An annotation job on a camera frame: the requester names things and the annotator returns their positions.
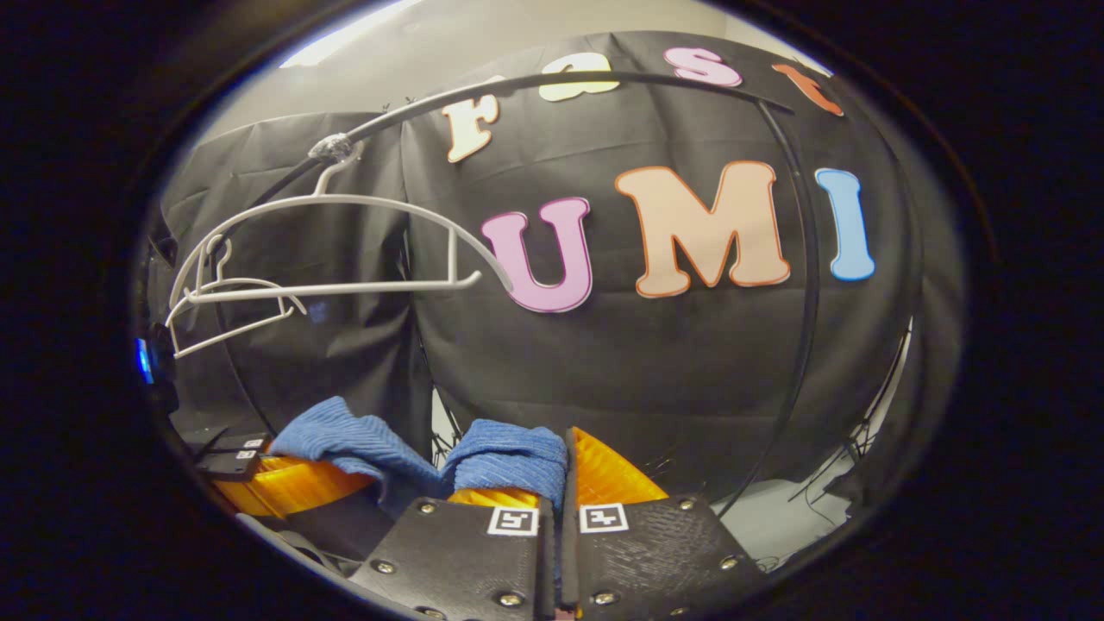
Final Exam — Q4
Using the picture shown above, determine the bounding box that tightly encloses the black backdrop cloth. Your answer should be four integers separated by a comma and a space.
151, 30, 967, 518

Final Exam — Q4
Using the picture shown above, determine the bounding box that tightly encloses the white hanger with taped hook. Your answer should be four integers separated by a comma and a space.
168, 134, 516, 311

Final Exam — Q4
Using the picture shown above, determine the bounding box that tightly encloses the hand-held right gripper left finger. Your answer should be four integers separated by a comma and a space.
349, 487, 557, 621

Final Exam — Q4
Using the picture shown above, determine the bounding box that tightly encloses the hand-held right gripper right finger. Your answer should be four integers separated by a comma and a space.
561, 425, 767, 621

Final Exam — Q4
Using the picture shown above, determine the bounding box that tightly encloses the black cable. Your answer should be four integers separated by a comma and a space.
789, 336, 913, 518

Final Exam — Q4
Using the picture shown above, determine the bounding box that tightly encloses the black clothes rack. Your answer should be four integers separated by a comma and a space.
250, 71, 822, 518

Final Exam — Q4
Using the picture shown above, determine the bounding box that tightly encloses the blue ribbed garment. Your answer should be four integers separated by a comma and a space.
267, 395, 570, 510

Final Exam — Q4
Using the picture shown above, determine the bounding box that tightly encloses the white plastic hanger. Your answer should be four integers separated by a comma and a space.
164, 235, 309, 359

